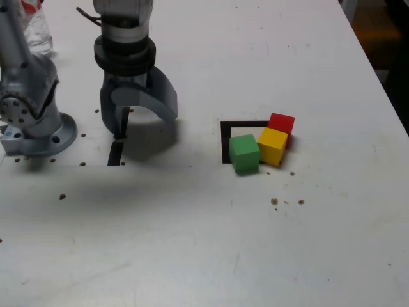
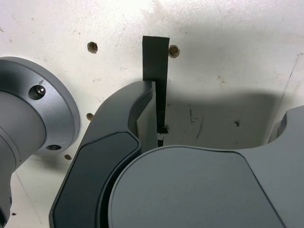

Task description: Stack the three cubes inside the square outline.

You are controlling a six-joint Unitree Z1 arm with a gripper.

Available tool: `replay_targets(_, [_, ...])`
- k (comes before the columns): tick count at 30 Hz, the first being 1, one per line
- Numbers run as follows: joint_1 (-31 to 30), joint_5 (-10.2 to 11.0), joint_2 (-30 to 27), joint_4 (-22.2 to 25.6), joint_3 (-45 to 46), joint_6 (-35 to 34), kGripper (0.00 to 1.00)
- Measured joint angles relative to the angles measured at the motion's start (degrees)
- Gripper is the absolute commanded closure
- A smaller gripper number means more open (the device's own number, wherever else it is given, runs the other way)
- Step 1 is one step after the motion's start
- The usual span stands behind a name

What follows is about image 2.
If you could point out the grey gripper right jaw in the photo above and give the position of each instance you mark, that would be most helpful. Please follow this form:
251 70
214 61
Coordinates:
190 190

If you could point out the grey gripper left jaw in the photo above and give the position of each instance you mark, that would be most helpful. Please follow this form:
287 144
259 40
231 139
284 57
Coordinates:
104 154

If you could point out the black tape strip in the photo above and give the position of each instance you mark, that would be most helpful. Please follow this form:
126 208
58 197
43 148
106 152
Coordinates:
155 57

